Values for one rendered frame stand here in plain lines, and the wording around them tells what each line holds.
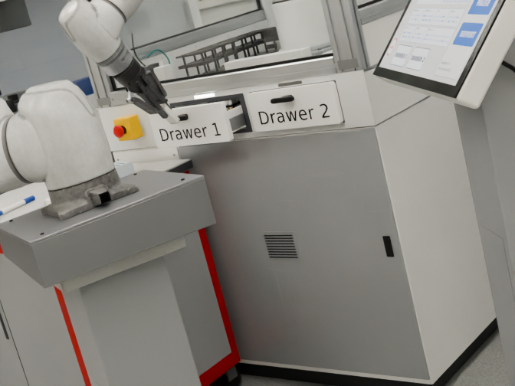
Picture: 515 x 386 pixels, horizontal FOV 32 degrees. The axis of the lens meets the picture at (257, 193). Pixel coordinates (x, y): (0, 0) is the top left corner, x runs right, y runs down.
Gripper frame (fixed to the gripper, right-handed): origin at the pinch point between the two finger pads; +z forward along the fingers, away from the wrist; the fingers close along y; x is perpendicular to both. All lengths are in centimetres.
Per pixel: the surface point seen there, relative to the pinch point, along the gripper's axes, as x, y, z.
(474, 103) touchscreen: -109, -28, -21
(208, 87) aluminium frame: -2.5, 14.7, 6.4
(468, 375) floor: -56, -26, 95
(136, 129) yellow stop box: 29.5, 7.6, 12.7
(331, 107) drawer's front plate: -44.2, 7.9, 13.5
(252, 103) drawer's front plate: -18.6, 10.1, 10.3
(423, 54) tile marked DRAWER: -91, -10, -17
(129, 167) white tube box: 22.0, -8.2, 11.7
